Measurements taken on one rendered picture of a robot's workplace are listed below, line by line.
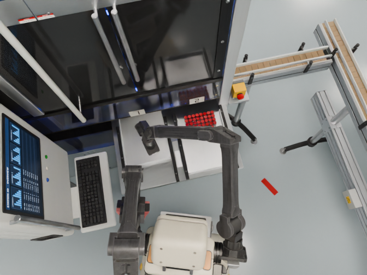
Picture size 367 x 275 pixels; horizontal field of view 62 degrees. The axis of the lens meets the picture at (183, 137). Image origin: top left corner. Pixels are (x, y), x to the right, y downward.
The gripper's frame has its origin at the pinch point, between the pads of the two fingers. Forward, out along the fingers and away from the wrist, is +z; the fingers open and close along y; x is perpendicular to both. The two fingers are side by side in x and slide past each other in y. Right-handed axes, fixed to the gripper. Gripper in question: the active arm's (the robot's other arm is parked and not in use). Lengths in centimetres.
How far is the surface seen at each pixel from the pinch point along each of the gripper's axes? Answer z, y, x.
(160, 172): 4.8, -12.8, 1.4
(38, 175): -28, 3, 52
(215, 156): 4.5, -18.2, -30.5
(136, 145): 4.6, 8.4, 7.5
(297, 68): -1, 7, -100
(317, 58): -4, 7, -113
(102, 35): -82, 14, -1
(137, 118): 4.6, 24.1, 0.1
